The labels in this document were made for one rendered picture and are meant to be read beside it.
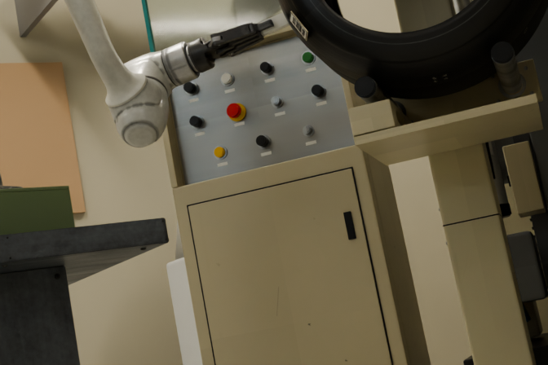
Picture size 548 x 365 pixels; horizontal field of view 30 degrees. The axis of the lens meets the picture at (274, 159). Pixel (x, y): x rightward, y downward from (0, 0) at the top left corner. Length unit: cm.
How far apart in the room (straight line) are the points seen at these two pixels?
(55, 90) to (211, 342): 256
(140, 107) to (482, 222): 82
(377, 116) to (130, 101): 52
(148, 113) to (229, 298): 78
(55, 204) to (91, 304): 333
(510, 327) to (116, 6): 352
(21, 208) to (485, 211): 116
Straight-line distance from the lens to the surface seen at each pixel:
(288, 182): 275
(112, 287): 503
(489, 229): 239
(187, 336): 468
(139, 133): 217
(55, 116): 509
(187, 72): 231
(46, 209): 165
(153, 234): 158
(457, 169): 241
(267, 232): 275
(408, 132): 206
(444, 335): 604
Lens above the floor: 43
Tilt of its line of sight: 10 degrees up
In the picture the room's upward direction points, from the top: 11 degrees counter-clockwise
